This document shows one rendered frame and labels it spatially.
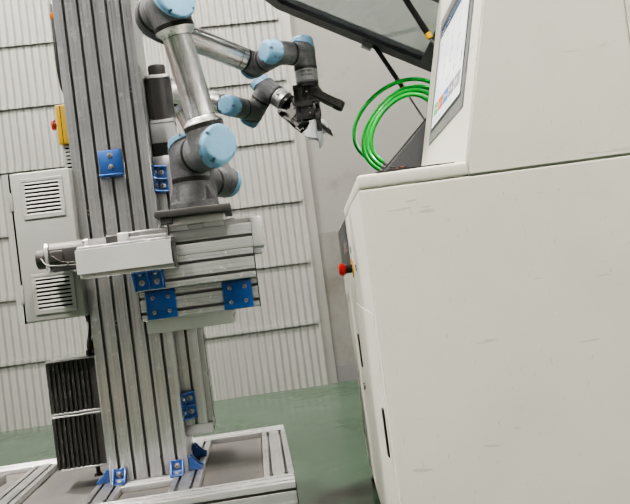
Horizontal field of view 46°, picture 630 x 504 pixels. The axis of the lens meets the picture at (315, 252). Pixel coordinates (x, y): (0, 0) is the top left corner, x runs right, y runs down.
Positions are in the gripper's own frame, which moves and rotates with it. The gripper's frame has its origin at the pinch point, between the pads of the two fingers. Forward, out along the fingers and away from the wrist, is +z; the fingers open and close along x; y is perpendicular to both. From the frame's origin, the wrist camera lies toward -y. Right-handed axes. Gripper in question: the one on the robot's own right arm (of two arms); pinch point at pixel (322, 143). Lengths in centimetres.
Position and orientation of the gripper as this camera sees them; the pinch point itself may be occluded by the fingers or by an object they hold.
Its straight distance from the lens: 243.9
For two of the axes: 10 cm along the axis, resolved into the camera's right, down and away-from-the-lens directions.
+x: 0.0, -0.3, -10.0
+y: -9.9, 1.3, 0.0
